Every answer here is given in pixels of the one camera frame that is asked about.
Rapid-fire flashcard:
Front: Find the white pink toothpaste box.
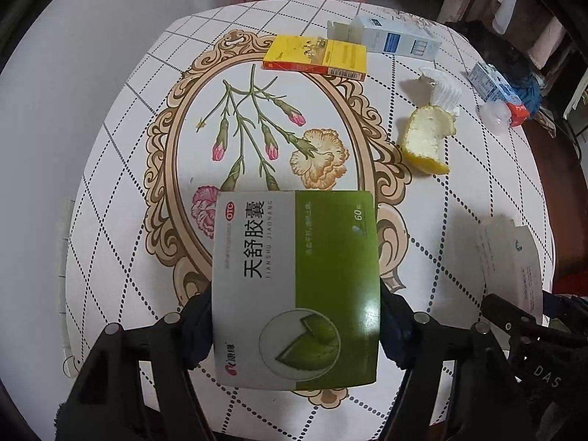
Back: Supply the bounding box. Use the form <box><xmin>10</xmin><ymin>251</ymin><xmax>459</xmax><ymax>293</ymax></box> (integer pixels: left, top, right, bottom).
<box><xmin>476</xmin><ymin>215</ymin><xmax>543</xmax><ymax>323</ymax></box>

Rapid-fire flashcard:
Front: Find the green white medicine box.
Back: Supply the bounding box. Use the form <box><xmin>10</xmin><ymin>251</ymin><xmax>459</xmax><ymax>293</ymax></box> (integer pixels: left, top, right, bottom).
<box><xmin>211</xmin><ymin>190</ymin><xmax>381</xmax><ymax>390</ymax></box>

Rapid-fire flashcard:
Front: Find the clear plastic cup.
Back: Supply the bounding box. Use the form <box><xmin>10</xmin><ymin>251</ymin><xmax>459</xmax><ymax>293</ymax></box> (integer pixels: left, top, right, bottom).
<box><xmin>478</xmin><ymin>101</ymin><xmax>511</xmax><ymax>136</ymax></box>

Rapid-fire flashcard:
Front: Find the yellow fruit peel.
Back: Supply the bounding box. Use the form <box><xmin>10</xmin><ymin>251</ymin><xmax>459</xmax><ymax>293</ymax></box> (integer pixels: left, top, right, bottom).
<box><xmin>399</xmin><ymin>105</ymin><xmax>456</xmax><ymax>175</ymax></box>

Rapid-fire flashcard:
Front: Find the blue red milk carton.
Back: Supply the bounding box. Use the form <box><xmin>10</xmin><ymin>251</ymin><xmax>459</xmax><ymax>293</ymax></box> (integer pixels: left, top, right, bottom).
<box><xmin>467</xmin><ymin>62</ymin><xmax>530</xmax><ymax>126</ymax></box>

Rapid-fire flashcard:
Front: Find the crumpled white paper leaflet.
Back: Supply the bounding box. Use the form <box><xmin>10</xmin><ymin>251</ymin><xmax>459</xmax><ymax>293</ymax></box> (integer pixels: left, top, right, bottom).
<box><xmin>420</xmin><ymin>67</ymin><xmax>462</xmax><ymax>118</ymax></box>

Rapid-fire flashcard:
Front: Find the white patterned tablecloth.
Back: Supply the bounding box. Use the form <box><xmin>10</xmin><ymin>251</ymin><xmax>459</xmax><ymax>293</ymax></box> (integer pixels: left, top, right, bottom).
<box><xmin>56</xmin><ymin>0</ymin><xmax>554</xmax><ymax>440</ymax></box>

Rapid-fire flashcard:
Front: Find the white blue carton box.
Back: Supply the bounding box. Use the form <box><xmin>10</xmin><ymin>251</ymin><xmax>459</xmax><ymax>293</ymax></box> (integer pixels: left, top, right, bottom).
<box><xmin>327</xmin><ymin>15</ymin><xmax>441</xmax><ymax>61</ymax></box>

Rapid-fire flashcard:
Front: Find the yellow red small box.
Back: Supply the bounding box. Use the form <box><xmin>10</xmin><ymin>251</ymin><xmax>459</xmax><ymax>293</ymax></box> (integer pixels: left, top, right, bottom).
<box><xmin>262</xmin><ymin>35</ymin><xmax>368</xmax><ymax>81</ymax></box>

